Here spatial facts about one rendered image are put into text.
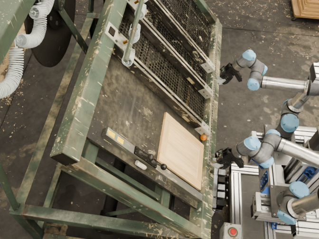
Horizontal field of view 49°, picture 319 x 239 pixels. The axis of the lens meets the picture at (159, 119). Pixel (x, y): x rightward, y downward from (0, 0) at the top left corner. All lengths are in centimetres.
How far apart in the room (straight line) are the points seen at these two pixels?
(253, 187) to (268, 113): 109
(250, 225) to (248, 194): 29
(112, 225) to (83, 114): 106
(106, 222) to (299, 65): 325
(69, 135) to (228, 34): 360
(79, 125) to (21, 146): 228
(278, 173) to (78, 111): 157
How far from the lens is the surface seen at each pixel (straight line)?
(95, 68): 186
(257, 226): 327
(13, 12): 170
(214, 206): 267
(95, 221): 256
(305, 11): 530
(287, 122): 253
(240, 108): 410
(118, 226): 253
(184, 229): 227
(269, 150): 193
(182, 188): 232
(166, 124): 235
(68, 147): 160
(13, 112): 418
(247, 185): 339
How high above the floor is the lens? 321
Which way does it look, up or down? 56 degrees down
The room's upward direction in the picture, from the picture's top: 3 degrees clockwise
